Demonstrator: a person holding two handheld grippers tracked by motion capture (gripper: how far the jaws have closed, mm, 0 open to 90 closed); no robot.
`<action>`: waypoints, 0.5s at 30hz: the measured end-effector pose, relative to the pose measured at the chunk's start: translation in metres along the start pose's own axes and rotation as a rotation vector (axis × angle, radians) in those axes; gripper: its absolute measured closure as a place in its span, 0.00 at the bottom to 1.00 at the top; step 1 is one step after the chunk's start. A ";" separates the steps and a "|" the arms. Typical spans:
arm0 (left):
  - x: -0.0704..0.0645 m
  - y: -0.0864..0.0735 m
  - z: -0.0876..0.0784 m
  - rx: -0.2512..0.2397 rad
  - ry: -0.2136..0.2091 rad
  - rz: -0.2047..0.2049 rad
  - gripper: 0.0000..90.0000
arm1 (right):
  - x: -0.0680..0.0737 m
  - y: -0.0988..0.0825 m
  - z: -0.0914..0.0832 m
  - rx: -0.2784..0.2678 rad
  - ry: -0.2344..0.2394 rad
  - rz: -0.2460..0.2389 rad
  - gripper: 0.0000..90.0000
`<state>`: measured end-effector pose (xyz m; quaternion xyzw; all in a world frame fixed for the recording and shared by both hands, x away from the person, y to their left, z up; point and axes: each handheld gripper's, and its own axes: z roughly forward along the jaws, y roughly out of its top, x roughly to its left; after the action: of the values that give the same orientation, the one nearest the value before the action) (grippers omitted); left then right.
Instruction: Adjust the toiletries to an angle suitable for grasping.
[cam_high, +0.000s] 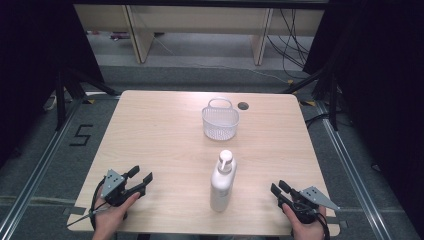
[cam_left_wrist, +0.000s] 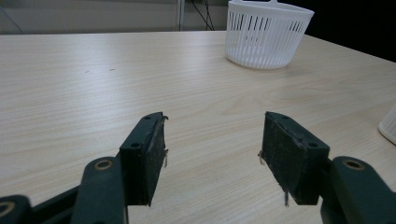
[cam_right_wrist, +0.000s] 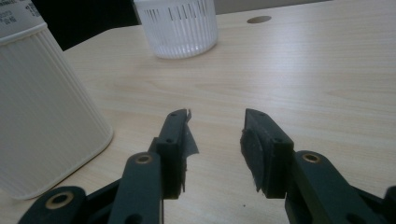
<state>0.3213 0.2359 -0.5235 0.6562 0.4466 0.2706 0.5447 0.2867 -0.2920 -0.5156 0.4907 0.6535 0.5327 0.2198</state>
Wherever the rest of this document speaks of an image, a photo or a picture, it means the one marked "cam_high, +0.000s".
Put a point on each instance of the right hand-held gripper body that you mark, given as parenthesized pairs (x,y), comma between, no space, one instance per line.
(305,205)

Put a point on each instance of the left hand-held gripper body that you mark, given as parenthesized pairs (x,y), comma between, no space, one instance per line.
(115,191)

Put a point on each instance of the white pump bottle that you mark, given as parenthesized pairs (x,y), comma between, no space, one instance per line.
(221,186)

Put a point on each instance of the white plastic basket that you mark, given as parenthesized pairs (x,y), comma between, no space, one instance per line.
(220,121)

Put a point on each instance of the person's left hand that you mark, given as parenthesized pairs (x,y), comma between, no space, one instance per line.
(110,216)

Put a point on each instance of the person's right hand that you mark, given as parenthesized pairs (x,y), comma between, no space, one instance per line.
(308,231)

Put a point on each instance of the grey tape piece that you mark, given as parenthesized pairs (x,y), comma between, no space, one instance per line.
(336,222)
(75,210)

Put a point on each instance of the yellow black hazard tape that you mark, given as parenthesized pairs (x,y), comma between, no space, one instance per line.
(89,101)
(308,103)

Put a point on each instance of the round black table grommet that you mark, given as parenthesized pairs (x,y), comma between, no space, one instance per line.
(243,106)

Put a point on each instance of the black metal stand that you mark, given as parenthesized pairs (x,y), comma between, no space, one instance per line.
(60,100)
(333,100)

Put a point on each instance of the black curtain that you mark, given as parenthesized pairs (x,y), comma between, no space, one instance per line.
(383,83)
(33,66)

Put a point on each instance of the light wooden desk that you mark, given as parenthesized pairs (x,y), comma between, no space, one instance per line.
(200,18)

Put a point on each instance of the aluminium floor rail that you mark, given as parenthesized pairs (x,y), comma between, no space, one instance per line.
(40,166)
(353,173)

